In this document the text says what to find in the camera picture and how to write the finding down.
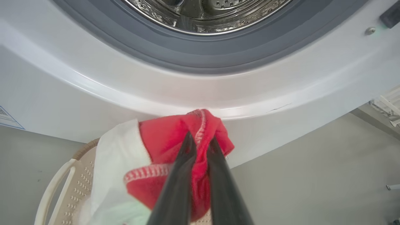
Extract blue energy label sticker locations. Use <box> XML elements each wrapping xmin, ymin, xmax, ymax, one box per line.
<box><xmin>0</xmin><ymin>106</ymin><xmax>25</xmax><ymax>130</ymax></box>

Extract grey rubber door gasket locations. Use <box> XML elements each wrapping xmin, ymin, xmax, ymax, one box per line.
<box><xmin>53</xmin><ymin>0</ymin><xmax>369</xmax><ymax>75</ymax></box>

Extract stainless steel washing machine drum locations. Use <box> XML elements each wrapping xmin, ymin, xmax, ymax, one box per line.
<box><xmin>122</xmin><ymin>0</ymin><xmax>293</xmax><ymax>35</ymax></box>

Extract red and white garment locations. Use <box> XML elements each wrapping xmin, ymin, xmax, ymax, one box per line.
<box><xmin>80</xmin><ymin>109</ymin><xmax>235</xmax><ymax>225</ymax></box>

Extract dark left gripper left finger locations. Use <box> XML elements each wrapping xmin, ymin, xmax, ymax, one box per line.
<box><xmin>146</xmin><ymin>131</ymin><xmax>198</xmax><ymax>225</ymax></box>

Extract cream perforated basket brown rim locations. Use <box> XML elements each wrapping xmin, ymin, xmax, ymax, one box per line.
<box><xmin>34</xmin><ymin>138</ymin><xmax>213</xmax><ymax>225</ymax></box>

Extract black door latch socket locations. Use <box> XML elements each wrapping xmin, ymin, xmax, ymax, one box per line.
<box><xmin>380</xmin><ymin>2</ymin><xmax>400</xmax><ymax>28</ymax></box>

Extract white background rack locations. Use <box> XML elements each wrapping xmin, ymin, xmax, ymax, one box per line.
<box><xmin>369</xmin><ymin>86</ymin><xmax>400</xmax><ymax>127</ymax></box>

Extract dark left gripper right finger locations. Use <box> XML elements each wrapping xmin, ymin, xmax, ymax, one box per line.
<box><xmin>206</xmin><ymin>136</ymin><xmax>255</xmax><ymax>225</ymax></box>

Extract white front-load washing machine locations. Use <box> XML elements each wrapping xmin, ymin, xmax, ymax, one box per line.
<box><xmin>0</xmin><ymin>0</ymin><xmax>400</xmax><ymax>169</ymax></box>

